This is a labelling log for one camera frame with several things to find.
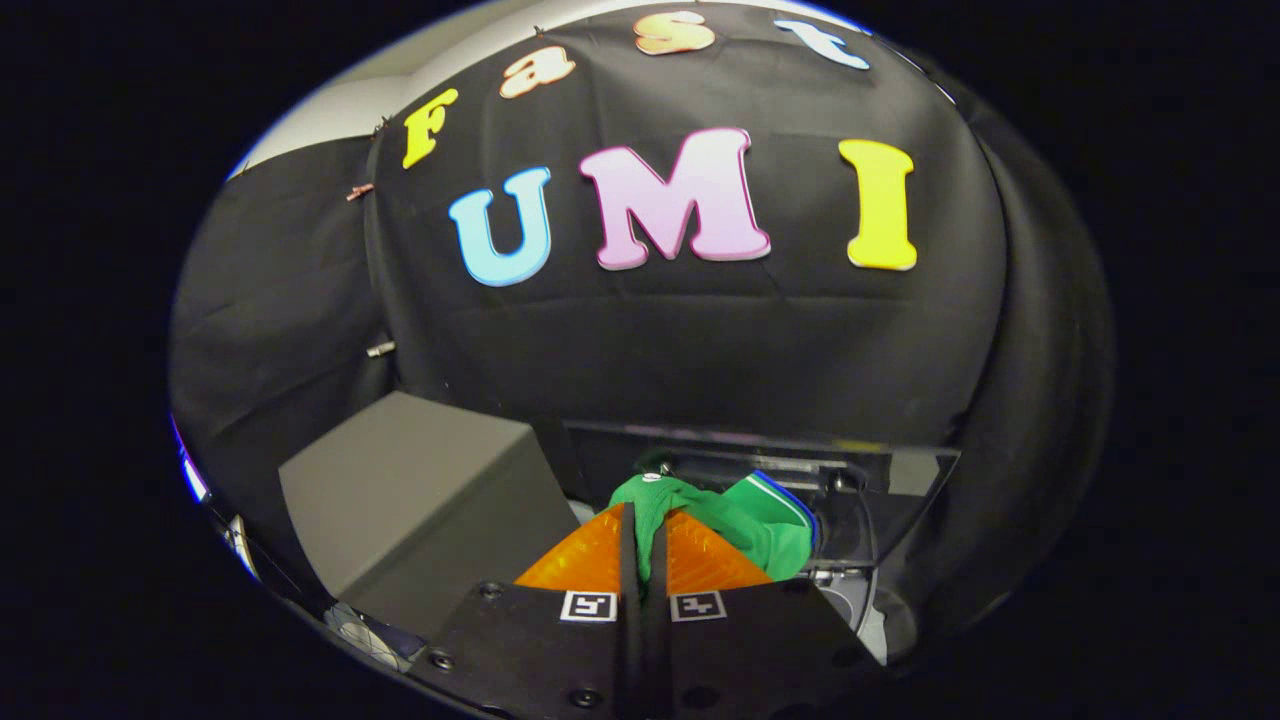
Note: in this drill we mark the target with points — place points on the green polo shirt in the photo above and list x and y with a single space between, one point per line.
760 530

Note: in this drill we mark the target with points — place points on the pink clip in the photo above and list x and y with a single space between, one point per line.
360 191

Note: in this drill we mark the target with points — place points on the grey washing machine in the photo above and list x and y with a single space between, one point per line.
850 595

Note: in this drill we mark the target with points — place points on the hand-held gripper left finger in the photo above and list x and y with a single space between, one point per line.
630 620

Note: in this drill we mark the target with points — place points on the silver clip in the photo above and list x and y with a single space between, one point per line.
380 349

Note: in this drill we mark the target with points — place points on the grey cabinet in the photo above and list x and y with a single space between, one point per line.
420 500

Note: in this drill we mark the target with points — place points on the black backdrop cloth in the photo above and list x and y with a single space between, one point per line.
700 350

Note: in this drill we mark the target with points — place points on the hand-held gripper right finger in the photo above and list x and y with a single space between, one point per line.
656 620

